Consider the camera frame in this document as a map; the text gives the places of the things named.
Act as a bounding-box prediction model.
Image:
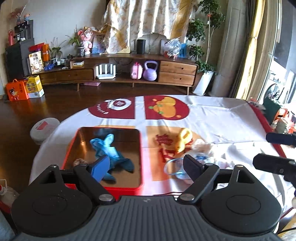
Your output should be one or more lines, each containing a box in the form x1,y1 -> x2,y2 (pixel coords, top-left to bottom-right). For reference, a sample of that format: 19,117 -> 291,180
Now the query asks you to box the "black cylinder speaker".
136,39 -> 145,55

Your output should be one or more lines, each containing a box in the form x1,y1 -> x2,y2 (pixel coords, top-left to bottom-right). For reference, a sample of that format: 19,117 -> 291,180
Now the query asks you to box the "purple kettlebell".
143,60 -> 158,81

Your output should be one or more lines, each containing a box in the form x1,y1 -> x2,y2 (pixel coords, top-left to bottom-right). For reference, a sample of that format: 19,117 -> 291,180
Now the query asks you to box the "pink plush doll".
77,28 -> 92,55

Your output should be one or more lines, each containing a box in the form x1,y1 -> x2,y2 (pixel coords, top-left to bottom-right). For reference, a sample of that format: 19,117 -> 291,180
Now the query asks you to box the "pink toy case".
130,62 -> 143,80

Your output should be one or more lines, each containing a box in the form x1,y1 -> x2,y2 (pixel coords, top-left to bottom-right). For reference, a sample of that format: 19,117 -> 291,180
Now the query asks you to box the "potted green tree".
186,0 -> 225,96

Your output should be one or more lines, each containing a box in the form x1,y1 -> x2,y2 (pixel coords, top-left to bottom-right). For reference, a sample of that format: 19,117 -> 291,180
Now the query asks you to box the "white wifi router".
95,63 -> 116,80

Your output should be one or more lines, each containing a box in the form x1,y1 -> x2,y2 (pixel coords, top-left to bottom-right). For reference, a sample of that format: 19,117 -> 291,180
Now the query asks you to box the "white mesh laundry bag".
164,153 -> 230,185

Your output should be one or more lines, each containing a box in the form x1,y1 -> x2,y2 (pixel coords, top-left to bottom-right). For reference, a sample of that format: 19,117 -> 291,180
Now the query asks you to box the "white gauze towel roll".
192,142 -> 213,157

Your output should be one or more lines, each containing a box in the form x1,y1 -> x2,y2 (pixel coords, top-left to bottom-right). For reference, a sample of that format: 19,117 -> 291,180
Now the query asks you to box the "wooden tv cabinet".
37,53 -> 197,94

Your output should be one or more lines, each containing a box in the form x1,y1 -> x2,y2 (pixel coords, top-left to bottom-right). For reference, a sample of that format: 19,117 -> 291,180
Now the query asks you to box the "yellow rubber duck toy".
175,128 -> 193,154

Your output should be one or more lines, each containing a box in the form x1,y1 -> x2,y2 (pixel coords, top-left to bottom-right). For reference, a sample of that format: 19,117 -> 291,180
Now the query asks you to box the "orange gift box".
6,79 -> 29,102

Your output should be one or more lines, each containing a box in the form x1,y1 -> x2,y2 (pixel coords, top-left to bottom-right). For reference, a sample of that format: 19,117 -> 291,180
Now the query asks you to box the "white printed tablecloth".
30,95 -> 295,209

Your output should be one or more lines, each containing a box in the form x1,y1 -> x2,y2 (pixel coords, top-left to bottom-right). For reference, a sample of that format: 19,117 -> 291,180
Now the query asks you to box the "clear plastic bag on cabinet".
164,38 -> 181,58

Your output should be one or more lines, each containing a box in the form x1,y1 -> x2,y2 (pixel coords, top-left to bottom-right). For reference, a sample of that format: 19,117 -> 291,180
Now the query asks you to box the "black mini fridge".
6,38 -> 35,82

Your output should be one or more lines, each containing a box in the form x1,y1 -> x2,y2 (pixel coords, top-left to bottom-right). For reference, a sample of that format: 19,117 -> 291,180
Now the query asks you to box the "patterned yellow curtain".
101,0 -> 199,54

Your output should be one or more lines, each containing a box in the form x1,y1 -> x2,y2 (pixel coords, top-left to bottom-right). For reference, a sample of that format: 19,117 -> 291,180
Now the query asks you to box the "blue plush shark toy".
90,133 -> 134,183

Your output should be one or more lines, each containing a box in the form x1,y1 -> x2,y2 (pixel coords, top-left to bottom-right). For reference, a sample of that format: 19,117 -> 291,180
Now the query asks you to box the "yellow carton box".
24,75 -> 44,98

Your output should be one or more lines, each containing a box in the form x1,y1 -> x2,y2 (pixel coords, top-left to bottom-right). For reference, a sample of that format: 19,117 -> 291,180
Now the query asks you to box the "plastic bottle red cap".
0,179 -> 19,208

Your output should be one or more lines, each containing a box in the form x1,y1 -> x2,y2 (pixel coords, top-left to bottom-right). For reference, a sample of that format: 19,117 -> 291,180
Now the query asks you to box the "small potted plant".
67,28 -> 85,57

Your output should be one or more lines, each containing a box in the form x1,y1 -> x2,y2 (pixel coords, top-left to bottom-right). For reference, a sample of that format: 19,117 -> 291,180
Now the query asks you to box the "red metal tin box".
62,127 -> 143,199

